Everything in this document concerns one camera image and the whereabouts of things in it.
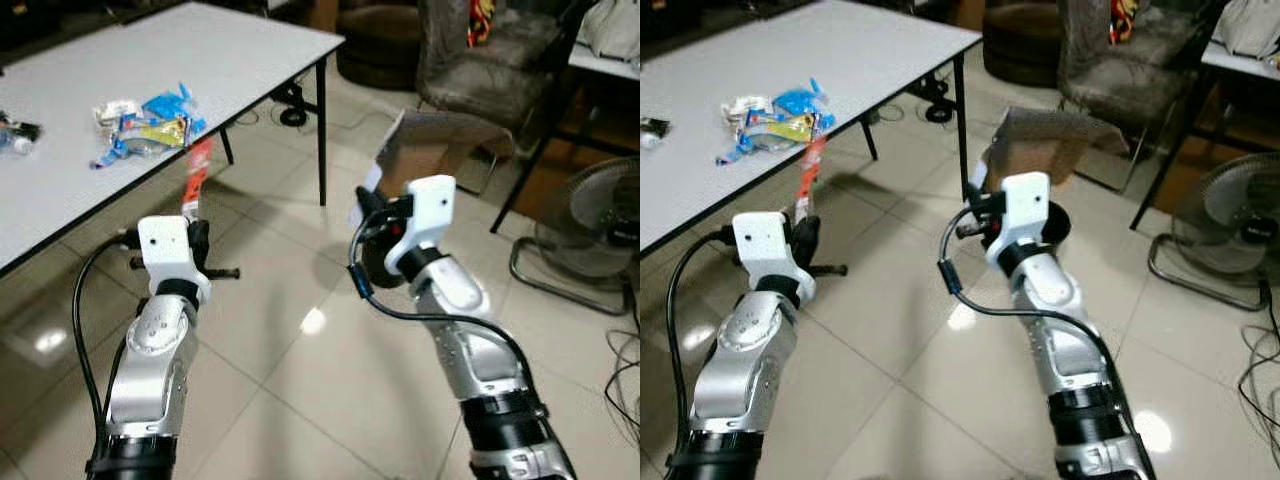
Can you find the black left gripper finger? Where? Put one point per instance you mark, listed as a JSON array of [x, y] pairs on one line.
[[201, 242], [808, 240]]

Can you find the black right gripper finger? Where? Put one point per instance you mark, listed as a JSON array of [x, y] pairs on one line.
[[367, 204], [974, 198]]

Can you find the red packet with white label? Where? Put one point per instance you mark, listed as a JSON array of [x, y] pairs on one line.
[[812, 175], [198, 175]]

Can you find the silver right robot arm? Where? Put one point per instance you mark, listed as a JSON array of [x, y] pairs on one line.
[[1075, 340], [480, 350]]

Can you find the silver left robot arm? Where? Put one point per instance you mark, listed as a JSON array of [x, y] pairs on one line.
[[150, 370], [740, 370]]

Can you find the brown cardboard box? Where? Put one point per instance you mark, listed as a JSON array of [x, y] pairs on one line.
[[1050, 140], [450, 150]]

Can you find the black round floor object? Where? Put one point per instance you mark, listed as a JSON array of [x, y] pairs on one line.
[[294, 115], [940, 108]]

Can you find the blue snack wrapper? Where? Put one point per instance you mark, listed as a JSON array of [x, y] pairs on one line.
[[800, 100], [170, 105]]

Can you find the brown round ottoman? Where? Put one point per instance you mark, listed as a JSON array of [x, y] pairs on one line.
[[380, 45], [1020, 45]]

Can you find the grey brown chair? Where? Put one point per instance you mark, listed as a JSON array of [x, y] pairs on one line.
[[1120, 80], [480, 80]]

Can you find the black colourful snack wrapper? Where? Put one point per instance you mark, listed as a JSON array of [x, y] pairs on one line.
[[653, 132], [22, 130]]

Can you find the white table with black legs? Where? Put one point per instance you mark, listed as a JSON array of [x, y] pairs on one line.
[[850, 50], [200, 50]]

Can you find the black floor fan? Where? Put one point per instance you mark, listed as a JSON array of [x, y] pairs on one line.
[[590, 220], [1225, 220]]

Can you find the red yellow snack bag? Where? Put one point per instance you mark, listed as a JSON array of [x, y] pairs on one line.
[[1122, 20], [480, 22]]

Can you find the dark low furniture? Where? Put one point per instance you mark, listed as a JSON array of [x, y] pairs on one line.
[[700, 6], [60, 10]]

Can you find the white side table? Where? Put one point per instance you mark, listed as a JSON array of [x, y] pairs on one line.
[[605, 65], [1240, 58]]

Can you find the white plastic bag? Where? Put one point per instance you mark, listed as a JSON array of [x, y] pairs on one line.
[[1250, 25], [612, 28]]

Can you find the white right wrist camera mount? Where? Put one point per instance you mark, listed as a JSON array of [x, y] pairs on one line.
[[1020, 210], [425, 215]]

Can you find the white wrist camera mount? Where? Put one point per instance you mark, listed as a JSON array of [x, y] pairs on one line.
[[1020, 210], [425, 215], [165, 250], [760, 245]]

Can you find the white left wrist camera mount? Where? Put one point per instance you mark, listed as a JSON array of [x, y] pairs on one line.
[[760, 245], [165, 250]]

